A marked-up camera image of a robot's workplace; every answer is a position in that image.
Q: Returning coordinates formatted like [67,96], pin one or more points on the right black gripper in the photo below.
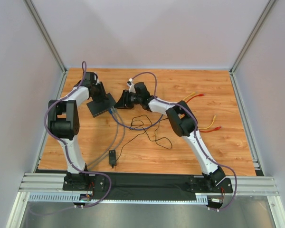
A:
[126,99]

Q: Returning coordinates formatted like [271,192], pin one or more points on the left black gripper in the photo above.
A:
[101,92]

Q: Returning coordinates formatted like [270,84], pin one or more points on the black network switch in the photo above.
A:
[99,108]

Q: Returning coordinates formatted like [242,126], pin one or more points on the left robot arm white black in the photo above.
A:
[63,124]

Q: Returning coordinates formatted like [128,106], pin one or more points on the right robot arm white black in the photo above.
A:
[183,123]

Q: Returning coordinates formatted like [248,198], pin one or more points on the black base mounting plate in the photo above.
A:
[144,187]

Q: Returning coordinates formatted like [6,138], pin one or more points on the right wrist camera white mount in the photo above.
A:
[131,84]

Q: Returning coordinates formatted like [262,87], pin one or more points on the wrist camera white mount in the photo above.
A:
[96,80]
[131,84]

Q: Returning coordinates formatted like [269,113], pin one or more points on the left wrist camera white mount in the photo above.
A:
[96,80]

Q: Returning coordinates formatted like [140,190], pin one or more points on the aluminium front rail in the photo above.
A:
[246,185]

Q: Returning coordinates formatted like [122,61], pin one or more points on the left aluminium frame post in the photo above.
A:
[41,27]

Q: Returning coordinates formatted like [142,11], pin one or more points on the aluminium frame post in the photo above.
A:
[41,27]
[253,34]

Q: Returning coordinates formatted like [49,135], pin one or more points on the right aluminium frame post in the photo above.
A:
[253,34]

